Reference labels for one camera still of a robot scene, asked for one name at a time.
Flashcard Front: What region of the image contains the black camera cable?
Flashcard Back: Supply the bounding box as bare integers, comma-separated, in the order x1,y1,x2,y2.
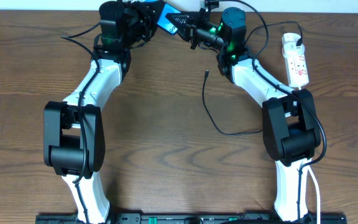
209,0,328,224
60,21,102,224

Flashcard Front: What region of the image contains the white power strip cord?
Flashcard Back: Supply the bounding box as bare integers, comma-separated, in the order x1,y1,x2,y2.
296,86,321,224

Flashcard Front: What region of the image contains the black left camera cable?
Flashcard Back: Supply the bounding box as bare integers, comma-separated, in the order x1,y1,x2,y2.
60,21,102,224

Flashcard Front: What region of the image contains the white power strip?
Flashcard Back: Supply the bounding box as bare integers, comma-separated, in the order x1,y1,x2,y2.
282,33,309,89

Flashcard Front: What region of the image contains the blue Galaxy smartphone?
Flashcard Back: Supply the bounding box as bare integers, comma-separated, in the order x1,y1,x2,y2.
157,3,180,35

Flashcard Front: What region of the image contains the black USB charging cable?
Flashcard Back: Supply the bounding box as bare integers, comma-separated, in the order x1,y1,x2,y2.
201,21,303,137

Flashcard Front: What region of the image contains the black right camera cable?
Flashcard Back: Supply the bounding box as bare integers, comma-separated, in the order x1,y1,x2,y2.
209,0,328,224

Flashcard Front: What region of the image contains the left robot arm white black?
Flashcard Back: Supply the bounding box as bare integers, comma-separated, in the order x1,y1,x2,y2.
35,1,166,223

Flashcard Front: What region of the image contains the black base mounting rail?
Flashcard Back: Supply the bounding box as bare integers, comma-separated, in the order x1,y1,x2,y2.
35,212,347,224

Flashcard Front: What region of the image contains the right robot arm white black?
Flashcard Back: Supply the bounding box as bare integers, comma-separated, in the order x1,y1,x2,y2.
166,7,327,223

